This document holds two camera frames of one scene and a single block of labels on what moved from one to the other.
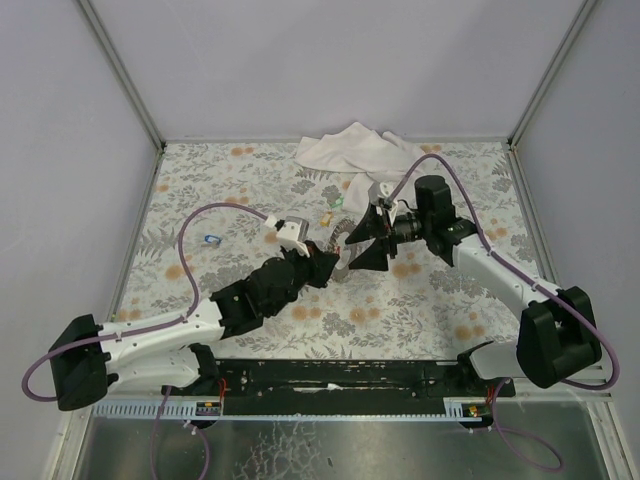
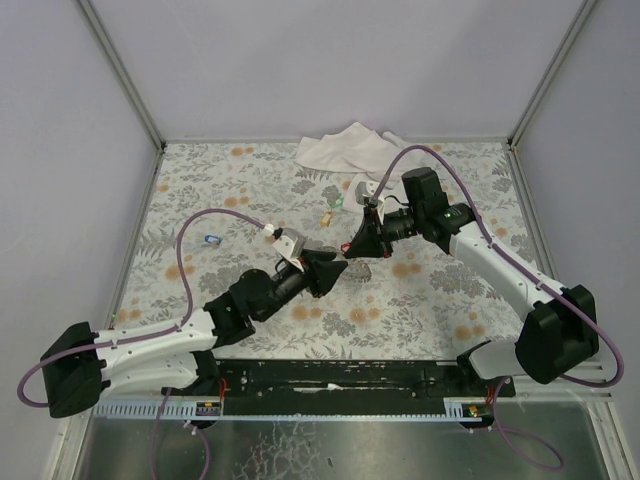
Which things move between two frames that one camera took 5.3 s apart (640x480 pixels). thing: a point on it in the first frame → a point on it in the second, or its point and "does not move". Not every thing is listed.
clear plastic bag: [339, 244] → [358, 271]
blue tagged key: [211, 241] does not move
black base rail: [339, 388] does not move
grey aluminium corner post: [583, 11] does not move
